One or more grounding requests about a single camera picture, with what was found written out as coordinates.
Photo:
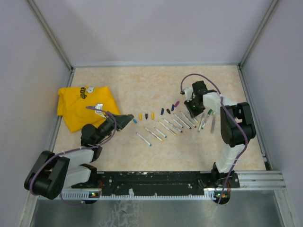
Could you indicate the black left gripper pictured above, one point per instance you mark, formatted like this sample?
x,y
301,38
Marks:
x,y
122,120

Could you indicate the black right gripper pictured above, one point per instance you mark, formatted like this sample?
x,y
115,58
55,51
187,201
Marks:
x,y
193,113

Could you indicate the magenta capped white marker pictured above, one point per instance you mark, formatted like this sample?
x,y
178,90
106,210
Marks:
x,y
189,120

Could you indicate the navy capped white marker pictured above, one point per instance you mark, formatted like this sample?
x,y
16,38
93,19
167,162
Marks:
x,y
182,121

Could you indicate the black eraser-cap white marker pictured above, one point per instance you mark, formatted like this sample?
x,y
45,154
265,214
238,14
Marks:
x,y
178,123

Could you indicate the dark blue capped marker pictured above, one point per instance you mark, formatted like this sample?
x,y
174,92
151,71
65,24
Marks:
x,y
175,127

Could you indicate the yellow capped clear pen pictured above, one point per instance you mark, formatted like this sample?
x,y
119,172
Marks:
x,y
167,128

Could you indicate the blue eraser-cap white marker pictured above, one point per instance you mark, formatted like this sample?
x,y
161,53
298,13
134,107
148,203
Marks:
x,y
160,132

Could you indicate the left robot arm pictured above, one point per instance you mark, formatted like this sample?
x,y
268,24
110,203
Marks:
x,y
52,172

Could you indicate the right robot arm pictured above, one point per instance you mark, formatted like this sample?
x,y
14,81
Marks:
x,y
237,125

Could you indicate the dark green capped marker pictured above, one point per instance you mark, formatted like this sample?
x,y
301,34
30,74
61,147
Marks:
x,y
206,118

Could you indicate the purple grey marker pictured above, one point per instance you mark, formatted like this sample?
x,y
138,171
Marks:
x,y
213,125

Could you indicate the yellow t-shirt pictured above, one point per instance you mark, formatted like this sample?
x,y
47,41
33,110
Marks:
x,y
73,102

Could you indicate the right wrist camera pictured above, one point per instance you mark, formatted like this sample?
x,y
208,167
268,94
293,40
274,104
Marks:
x,y
189,93

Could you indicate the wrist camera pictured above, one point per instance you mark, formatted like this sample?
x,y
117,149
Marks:
x,y
99,108
189,93

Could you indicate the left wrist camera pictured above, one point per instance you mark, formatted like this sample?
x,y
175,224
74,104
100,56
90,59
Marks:
x,y
99,108

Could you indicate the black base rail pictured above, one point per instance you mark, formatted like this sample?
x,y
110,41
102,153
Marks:
x,y
173,183

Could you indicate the left corner aluminium post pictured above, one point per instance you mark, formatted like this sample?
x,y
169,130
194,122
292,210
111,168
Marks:
x,y
49,33

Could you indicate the corner aluminium post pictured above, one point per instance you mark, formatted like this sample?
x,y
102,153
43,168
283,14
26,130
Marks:
x,y
257,35
49,33

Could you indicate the right corner aluminium post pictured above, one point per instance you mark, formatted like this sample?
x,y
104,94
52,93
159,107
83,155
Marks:
x,y
257,35

